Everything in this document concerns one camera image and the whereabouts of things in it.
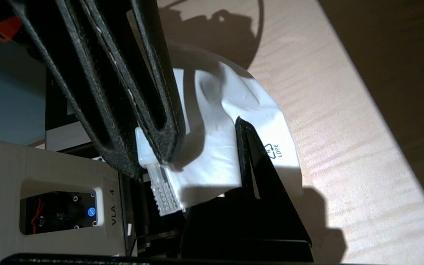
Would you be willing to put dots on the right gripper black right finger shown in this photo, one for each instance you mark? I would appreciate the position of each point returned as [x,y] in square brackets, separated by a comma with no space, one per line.
[271,213]

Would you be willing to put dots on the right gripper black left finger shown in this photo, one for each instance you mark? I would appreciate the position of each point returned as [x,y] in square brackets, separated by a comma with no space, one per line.
[204,228]

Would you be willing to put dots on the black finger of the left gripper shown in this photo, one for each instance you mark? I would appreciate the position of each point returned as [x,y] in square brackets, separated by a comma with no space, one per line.
[149,55]
[68,55]

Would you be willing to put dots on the white zip pouch blue horse print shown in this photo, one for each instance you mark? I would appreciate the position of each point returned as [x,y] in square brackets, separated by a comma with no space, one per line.
[234,129]

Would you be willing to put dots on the grey robot base chassis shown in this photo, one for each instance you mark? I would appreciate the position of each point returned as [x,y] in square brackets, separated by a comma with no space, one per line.
[31,165]

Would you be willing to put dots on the black robot torso column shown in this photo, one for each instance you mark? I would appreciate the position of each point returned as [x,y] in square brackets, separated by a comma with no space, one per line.
[57,110]

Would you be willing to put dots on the orange robot torso panel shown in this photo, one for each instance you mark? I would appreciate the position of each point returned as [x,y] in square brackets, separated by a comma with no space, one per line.
[2,27]

